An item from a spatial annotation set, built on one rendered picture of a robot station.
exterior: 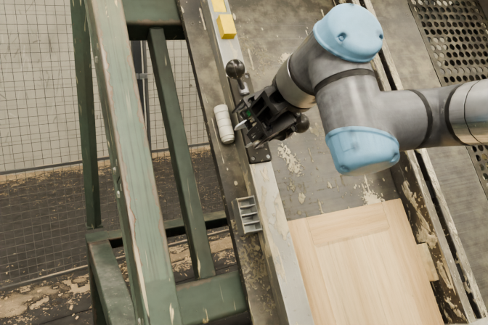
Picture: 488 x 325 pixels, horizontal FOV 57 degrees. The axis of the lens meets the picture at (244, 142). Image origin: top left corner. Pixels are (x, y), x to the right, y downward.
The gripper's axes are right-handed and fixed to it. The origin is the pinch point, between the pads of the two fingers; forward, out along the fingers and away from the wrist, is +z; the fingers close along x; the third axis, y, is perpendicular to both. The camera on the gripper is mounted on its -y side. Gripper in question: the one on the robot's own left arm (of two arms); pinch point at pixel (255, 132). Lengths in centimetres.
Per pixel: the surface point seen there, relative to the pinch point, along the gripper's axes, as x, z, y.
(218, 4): -30.9, 8.1, -14.8
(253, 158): 3.2, 7.2, -0.5
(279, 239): 19.2, 8.1, 3.6
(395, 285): 41.0, 10.5, -14.9
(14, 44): -265, 391, -44
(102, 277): 5, 94, 25
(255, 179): 7.0, 8.1, 1.1
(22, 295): -17, 251, 54
